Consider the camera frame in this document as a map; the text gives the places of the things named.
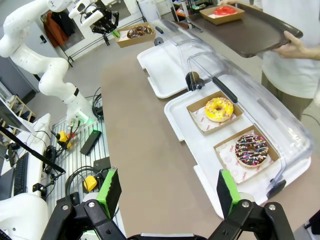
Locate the person's left forearm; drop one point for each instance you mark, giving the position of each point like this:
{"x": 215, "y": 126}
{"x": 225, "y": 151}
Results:
{"x": 313, "y": 53}

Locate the black jacket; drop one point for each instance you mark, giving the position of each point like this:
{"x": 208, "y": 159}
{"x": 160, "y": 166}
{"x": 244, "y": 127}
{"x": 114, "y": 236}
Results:
{"x": 66, "y": 22}

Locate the white grated floor platform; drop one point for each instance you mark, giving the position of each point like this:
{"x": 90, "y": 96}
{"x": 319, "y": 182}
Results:
{"x": 75, "y": 157}

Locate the black boom pole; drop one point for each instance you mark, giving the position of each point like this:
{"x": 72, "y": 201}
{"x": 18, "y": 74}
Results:
{"x": 32, "y": 150}

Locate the orange jacket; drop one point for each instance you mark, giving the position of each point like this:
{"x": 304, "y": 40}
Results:
{"x": 56, "y": 32}

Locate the dark brown serving tray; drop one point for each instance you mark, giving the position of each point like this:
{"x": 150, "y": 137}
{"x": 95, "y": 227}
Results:
{"x": 245, "y": 35}

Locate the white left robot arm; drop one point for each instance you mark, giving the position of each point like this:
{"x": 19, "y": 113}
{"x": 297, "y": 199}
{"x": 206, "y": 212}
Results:
{"x": 25, "y": 57}

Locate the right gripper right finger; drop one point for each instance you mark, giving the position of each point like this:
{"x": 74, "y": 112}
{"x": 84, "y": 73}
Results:
{"x": 226, "y": 192}

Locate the chocolate striped donut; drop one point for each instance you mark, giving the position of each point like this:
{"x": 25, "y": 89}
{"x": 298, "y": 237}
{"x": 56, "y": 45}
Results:
{"x": 140, "y": 31}

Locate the white printed paper liner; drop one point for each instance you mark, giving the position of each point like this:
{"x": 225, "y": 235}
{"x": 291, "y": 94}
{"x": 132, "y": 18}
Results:
{"x": 212, "y": 16}
{"x": 202, "y": 122}
{"x": 123, "y": 37}
{"x": 230, "y": 162}

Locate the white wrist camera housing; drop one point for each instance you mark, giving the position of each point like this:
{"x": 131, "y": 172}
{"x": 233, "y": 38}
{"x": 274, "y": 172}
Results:
{"x": 87, "y": 12}

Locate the long flat black box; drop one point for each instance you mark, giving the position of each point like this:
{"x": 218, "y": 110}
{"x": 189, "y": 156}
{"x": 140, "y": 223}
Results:
{"x": 91, "y": 141}

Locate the yellow sprinkled donut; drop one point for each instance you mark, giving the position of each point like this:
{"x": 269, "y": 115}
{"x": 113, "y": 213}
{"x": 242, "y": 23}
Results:
{"x": 212, "y": 112}

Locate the white desk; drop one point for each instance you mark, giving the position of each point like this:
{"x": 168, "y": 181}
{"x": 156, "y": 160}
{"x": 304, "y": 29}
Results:
{"x": 37, "y": 140}

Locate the small black box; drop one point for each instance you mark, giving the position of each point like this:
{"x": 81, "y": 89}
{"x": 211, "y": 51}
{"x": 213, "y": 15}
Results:
{"x": 102, "y": 163}

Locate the red glazed donut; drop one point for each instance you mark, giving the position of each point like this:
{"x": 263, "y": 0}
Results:
{"x": 225, "y": 10}

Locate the wooden shelf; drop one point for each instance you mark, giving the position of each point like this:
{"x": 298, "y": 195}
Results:
{"x": 23, "y": 112}

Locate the black keyboard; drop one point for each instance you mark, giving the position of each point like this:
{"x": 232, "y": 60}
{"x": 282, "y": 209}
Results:
{"x": 21, "y": 175}

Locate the yellow emergency stop button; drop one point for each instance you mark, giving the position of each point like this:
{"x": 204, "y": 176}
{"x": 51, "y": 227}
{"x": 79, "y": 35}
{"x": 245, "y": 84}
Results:
{"x": 90, "y": 183}
{"x": 62, "y": 137}

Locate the black object by table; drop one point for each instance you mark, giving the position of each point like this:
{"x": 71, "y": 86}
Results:
{"x": 313, "y": 222}

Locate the person's left hand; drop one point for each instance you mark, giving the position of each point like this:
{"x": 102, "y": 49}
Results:
{"x": 292, "y": 48}

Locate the chocolate donut colourful sprinkles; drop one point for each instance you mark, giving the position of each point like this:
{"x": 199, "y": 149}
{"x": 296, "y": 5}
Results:
{"x": 243, "y": 155}

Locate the white display case base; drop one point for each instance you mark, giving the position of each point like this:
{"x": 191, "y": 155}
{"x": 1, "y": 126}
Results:
{"x": 180, "y": 117}
{"x": 162, "y": 65}

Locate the person's right hand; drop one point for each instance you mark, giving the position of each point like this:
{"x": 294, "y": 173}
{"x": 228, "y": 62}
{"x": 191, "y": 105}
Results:
{"x": 226, "y": 1}

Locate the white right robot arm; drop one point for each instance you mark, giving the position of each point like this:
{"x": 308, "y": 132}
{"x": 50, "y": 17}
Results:
{"x": 22, "y": 217}

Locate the computer monitor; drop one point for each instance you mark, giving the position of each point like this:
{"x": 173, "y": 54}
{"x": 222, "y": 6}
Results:
{"x": 12, "y": 117}

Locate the black coat rack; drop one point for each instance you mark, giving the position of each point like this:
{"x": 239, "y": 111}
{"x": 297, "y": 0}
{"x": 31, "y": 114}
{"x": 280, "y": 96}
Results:
{"x": 72, "y": 56}

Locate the person in white shirt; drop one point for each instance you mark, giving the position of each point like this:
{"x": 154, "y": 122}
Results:
{"x": 290, "y": 72}

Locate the brown cardboard donut box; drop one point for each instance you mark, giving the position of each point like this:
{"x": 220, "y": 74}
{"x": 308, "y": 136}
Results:
{"x": 197, "y": 106}
{"x": 225, "y": 145}
{"x": 137, "y": 42}
{"x": 225, "y": 21}

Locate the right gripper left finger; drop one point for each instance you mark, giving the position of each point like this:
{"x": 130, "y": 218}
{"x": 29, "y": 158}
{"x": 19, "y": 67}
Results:
{"x": 110, "y": 195}

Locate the orange bag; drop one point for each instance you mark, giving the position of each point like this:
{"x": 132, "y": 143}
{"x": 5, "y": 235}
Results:
{"x": 181, "y": 11}

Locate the person's olive trousers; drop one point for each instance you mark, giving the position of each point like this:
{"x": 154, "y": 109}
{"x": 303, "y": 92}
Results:
{"x": 287, "y": 100}

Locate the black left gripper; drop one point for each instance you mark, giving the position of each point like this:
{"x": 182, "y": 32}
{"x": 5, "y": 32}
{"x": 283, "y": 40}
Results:
{"x": 107, "y": 16}

